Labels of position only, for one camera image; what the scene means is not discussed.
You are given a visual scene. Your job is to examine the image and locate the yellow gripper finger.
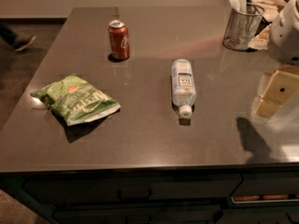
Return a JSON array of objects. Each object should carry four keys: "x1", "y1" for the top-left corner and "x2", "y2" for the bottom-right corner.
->
[
  {"x1": 255, "y1": 99, "x2": 281, "y2": 118},
  {"x1": 262, "y1": 65, "x2": 299, "y2": 105}
]

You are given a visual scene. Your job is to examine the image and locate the clear plastic bottle blue label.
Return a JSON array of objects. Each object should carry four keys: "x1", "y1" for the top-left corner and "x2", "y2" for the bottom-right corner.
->
[{"x1": 171, "y1": 59, "x2": 196, "y2": 119}]

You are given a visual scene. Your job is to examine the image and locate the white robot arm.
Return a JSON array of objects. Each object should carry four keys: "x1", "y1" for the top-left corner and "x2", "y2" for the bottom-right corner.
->
[{"x1": 253, "y1": 0, "x2": 299, "y2": 118}]

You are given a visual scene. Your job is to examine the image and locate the green jalapeno chip bag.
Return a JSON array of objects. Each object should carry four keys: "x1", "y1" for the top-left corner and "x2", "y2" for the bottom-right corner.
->
[{"x1": 30, "y1": 75, "x2": 121, "y2": 126}]

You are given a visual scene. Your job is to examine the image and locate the metal mesh cup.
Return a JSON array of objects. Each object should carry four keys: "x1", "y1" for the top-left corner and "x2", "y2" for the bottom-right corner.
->
[{"x1": 222, "y1": 3, "x2": 264, "y2": 51}]

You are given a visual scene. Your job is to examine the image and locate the tray of snack packets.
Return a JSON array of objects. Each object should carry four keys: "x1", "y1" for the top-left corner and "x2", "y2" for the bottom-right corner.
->
[{"x1": 249, "y1": 0, "x2": 286, "y2": 50}]

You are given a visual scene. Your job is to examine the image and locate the dark drawer cabinet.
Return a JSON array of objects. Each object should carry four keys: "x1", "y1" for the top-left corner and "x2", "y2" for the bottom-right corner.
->
[{"x1": 1, "y1": 170, "x2": 299, "y2": 224}]

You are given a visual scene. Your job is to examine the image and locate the white napkins in cup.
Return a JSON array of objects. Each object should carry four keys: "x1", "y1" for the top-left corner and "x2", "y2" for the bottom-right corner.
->
[{"x1": 229, "y1": 0, "x2": 247, "y2": 13}]

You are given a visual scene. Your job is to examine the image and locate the orange soda can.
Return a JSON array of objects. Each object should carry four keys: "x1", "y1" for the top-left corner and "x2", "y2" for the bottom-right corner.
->
[{"x1": 108, "y1": 20, "x2": 130, "y2": 61}]

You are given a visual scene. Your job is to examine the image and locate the person's shoe and leg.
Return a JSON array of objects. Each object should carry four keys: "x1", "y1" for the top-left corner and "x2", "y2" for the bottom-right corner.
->
[{"x1": 0, "y1": 22, "x2": 36, "y2": 52}]

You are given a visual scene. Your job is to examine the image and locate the black drawer handle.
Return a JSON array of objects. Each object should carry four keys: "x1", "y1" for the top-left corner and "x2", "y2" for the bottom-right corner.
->
[{"x1": 118, "y1": 188, "x2": 152, "y2": 202}]

